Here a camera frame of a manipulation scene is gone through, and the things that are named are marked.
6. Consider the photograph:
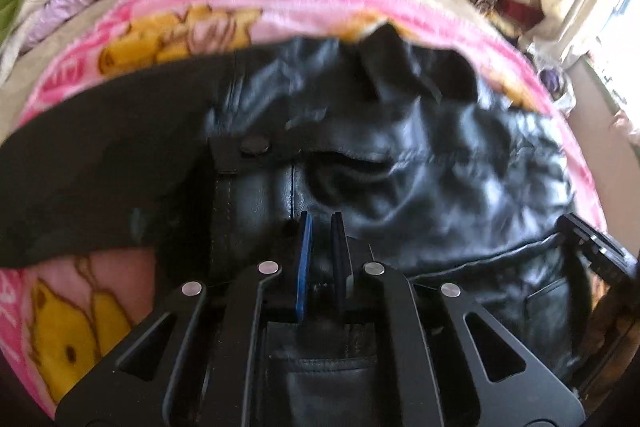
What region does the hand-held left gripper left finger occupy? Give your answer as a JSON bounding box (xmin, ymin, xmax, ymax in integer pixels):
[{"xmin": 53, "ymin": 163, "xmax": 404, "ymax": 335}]
[{"xmin": 55, "ymin": 212, "xmax": 315, "ymax": 427}]

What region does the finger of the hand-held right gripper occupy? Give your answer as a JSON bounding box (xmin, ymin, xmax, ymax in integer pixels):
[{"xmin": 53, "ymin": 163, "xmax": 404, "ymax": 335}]
[{"xmin": 555, "ymin": 213, "xmax": 630, "ymax": 283}]

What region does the black leather jacket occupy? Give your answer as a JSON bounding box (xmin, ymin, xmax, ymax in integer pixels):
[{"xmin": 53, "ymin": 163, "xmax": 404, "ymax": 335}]
[{"xmin": 0, "ymin": 24, "xmax": 596, "ymax": 427}]

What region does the purple cloth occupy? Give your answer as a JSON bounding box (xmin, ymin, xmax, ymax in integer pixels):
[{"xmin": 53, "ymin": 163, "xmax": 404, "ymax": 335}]
[{"xmin": 537, "ymin": 66, "xmax": 572, "ymax": 102}]

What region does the pink cartoon printed blanket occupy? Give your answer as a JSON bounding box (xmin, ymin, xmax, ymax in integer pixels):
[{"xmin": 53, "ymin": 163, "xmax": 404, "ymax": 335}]
[{"xmin": 0, "ymin": 0, "xmax": 608, "ymax": 418}]

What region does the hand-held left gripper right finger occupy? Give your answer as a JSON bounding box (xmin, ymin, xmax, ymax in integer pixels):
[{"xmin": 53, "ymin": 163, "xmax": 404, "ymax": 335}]
[{"xmin": 330, "ymin": 211, "xmax": 587, "ymax": 427}]

